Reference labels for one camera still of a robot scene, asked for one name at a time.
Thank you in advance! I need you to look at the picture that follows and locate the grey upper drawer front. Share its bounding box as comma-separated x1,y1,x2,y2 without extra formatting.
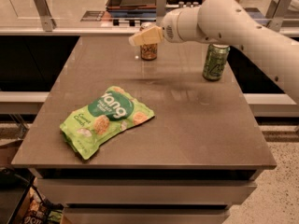
37,179,257,204

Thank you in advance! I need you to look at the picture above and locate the snack bag on floor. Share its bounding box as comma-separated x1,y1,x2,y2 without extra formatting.
20,199,63,224

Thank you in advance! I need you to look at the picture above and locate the green soda can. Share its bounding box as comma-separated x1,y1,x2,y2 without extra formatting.
203,44,230,81

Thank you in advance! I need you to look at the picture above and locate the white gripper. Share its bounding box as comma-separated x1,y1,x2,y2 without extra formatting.
129,7,203,47

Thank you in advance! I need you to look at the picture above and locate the orange soda can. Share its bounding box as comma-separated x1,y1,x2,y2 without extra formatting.
139,21,159,62

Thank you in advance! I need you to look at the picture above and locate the left metal bracket post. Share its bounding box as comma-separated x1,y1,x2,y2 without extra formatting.
34,0,56,32

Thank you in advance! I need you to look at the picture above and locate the green rice chip bag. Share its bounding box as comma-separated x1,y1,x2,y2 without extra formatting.
60,86,155,160

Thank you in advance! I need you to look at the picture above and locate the grey lower drawer front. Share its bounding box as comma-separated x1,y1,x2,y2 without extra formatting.
64,208,230,224

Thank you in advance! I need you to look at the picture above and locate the centre metal bracket post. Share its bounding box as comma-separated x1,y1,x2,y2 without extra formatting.
156,0,166,25

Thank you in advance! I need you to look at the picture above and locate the right metal bracket post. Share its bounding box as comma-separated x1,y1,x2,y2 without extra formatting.
265,0,292,32

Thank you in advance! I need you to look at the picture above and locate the metal bracket post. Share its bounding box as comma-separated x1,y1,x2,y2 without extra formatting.
265,0,292,32
156,0,166,25
34,0,56,32

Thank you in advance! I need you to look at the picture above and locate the grey drawer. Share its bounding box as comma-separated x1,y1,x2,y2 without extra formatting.
37,179,257,204
64,208,230,224

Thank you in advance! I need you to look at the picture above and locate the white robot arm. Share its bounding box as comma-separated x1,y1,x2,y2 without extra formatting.
129,0,299,103

